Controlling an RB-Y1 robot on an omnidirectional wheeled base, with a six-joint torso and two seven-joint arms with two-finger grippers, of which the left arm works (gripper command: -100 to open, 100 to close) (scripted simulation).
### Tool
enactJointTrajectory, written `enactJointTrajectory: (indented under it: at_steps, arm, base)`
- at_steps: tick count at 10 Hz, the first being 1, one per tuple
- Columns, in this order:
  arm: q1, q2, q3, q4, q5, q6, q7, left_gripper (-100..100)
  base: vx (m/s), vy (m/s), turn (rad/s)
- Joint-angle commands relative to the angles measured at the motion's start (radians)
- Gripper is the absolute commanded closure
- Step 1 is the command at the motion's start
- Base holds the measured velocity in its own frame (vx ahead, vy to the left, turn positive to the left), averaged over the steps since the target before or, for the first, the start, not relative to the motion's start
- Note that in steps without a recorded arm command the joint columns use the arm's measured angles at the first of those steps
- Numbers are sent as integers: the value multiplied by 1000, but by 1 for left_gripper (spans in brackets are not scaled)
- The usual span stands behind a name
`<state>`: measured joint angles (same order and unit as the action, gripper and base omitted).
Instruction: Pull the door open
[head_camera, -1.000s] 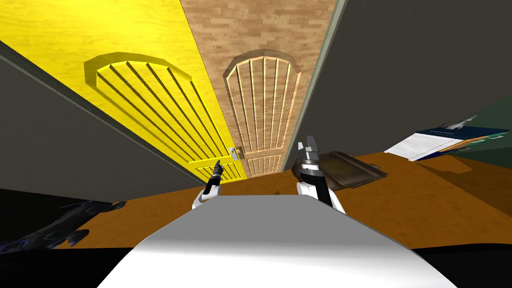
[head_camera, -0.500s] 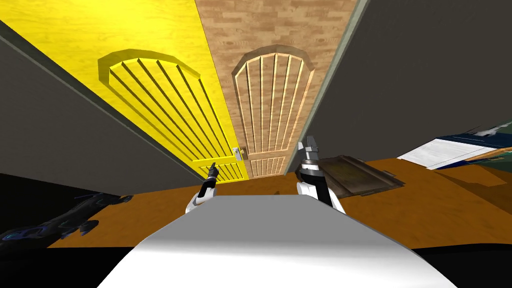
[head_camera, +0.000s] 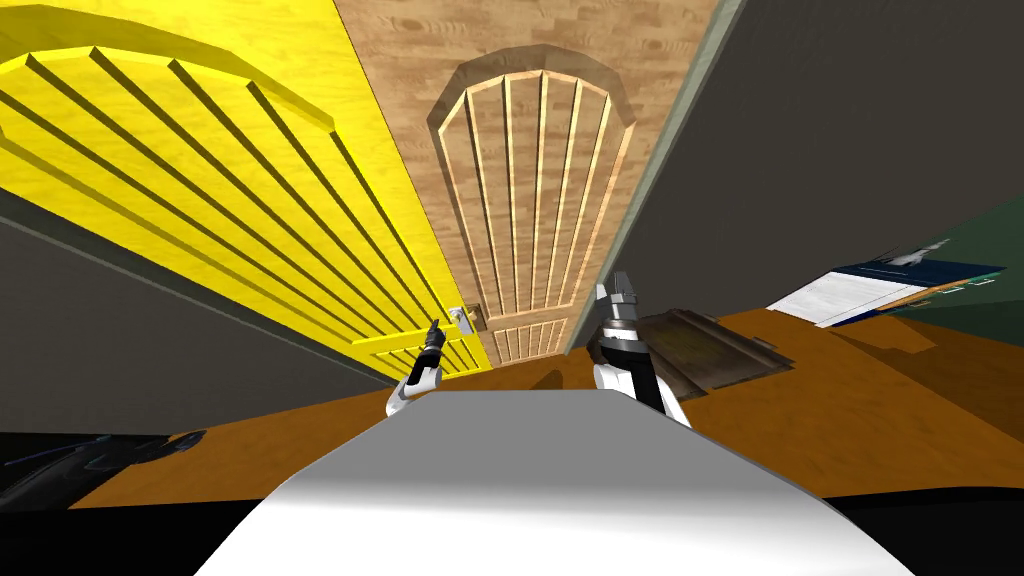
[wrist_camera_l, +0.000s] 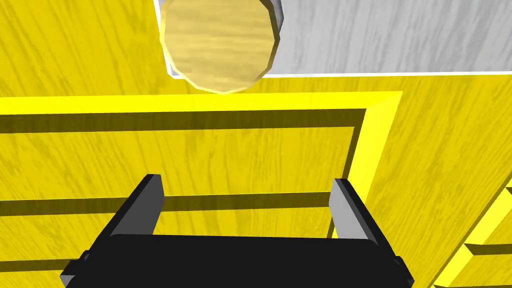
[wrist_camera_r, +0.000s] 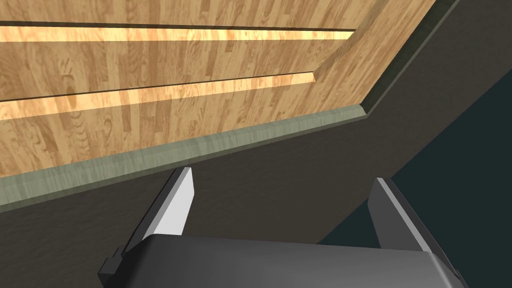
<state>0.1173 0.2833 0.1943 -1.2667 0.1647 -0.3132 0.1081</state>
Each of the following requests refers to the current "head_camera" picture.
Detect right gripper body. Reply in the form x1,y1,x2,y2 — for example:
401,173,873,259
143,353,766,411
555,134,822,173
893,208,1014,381
603,291,642,328

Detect dark brown ribbed panel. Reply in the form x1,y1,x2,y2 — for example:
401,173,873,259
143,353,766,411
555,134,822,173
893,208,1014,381
637,307,796,402

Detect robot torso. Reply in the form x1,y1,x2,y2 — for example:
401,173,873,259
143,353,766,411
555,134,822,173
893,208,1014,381
194,389,918,576

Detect light wooden slatted door leaf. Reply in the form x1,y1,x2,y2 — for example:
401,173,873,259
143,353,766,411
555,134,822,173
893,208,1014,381
331,0,723,369

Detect white and blue flat furniture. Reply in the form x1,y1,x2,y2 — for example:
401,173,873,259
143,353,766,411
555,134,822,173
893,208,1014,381
765,237,1009,330

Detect yellow slatted door leaf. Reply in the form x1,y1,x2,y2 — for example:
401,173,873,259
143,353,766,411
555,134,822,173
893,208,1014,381
0,0,494,382

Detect black rounded furniture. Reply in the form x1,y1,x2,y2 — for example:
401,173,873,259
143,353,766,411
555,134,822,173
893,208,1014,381
0,430,209,514

